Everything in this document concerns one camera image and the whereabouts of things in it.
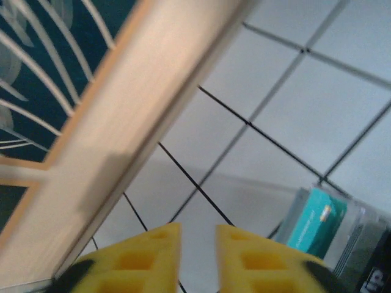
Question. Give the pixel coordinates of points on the teal card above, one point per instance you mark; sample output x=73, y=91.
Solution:
x=317, y=222

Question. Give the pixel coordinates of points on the black card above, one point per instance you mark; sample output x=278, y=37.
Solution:
x=378, y=268

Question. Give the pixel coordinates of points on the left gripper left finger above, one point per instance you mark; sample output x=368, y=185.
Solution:
x=137, y=265

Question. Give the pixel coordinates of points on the clear acrylic card holder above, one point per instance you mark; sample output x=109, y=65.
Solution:
x=357, y=232

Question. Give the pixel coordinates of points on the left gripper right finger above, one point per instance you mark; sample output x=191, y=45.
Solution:
x=262, y=268

